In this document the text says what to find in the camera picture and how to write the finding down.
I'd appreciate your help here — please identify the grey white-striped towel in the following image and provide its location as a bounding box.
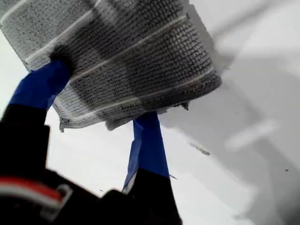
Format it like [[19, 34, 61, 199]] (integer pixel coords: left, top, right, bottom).
[[0, 0, 223, 133]]

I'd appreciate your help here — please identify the red white servo wire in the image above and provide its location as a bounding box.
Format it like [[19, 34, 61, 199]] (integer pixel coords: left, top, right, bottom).
[[0, 175, 74, 222]]

